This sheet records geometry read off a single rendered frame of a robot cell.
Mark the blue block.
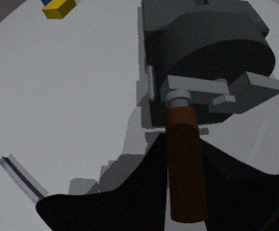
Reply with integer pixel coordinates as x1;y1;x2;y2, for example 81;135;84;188
40;0;51;7

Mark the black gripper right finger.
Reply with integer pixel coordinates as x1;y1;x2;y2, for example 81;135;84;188
200;139;279;231

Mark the yellow cube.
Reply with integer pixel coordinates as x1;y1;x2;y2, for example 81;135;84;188
42;0;77;19

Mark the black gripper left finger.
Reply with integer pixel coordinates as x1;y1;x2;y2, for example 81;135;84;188
36;134;167;231

